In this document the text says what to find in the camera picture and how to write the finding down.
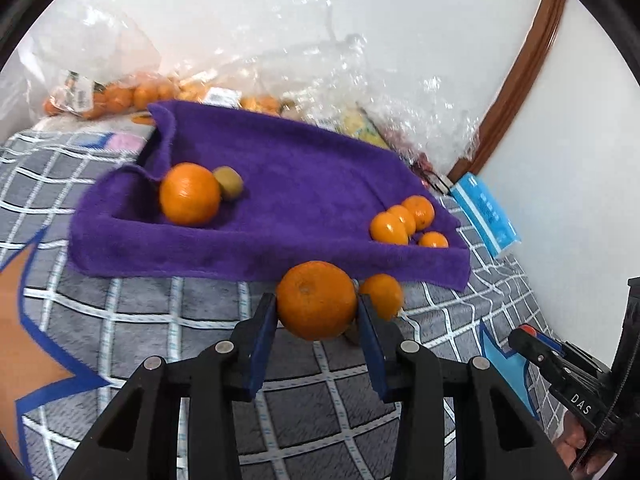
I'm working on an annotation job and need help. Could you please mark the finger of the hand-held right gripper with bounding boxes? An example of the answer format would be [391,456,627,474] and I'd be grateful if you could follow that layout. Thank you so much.
[507,325,572,387]

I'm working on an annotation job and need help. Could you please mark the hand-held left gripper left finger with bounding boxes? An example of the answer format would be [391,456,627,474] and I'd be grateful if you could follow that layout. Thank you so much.
[57,292,281,480]

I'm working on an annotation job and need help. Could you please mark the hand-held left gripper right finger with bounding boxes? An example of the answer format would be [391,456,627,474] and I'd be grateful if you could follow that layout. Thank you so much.
[356,294,558,480]

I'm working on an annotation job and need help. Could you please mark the oval kumquat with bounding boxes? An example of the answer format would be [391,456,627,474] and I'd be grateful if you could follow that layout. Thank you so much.
[387,204,417,236]
[370,211,410,246]
[358,273,405,322]

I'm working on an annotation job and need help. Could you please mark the large orange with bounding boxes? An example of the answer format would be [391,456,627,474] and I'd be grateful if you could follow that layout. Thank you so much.
[159,162,222,227]
[276,261,359,342]

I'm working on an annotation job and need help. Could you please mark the small round mandarin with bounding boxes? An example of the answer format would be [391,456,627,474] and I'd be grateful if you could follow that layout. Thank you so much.
[401,195,436,231]

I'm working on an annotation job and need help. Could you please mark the brown kiwi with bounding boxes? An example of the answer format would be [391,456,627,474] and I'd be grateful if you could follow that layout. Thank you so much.
[212,166,245,202]

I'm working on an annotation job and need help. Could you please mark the person's right hand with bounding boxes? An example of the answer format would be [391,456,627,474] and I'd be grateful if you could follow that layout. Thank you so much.
[554,404,618,475]

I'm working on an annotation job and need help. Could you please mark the grey checked blanket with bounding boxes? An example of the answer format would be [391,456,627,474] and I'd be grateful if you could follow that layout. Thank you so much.
[0,130,591,480]

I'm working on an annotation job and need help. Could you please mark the blue tissue packet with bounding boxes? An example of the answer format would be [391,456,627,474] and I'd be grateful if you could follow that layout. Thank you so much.
[450,172,522,260]

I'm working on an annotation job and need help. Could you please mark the purple towel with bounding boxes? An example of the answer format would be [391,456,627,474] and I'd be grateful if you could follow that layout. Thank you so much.
[69,100,472,292]

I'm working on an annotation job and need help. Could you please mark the clear bag of yellow fruit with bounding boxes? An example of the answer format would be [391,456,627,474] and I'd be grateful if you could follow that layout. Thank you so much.
[320,75,481,171]

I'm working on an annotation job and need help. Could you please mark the clear bag of brown fruit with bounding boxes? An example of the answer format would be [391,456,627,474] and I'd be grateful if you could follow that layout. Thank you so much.
[277,97,321,123]

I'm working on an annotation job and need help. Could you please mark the clear labelled bag of mandarins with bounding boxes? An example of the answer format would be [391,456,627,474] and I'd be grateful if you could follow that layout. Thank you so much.
[175,0,366,121]

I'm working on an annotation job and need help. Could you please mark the printed paper sheet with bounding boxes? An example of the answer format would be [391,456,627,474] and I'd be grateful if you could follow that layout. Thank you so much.
[35,112,156,136]

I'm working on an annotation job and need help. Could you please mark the cloudy bag of mandarins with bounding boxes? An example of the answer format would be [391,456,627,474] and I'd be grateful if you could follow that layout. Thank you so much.
[0,2,176,121]

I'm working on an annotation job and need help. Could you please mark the black braided cable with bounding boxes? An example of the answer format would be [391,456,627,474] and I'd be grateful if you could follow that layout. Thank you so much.
[572,350,626,468]

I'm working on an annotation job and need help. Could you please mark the black and red keychain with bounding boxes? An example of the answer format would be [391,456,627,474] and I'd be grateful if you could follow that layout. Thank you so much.
[412,157,453,193]

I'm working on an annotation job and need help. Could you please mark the brown wooden door frame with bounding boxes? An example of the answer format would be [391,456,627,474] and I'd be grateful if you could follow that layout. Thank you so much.
[446,0,568,184]

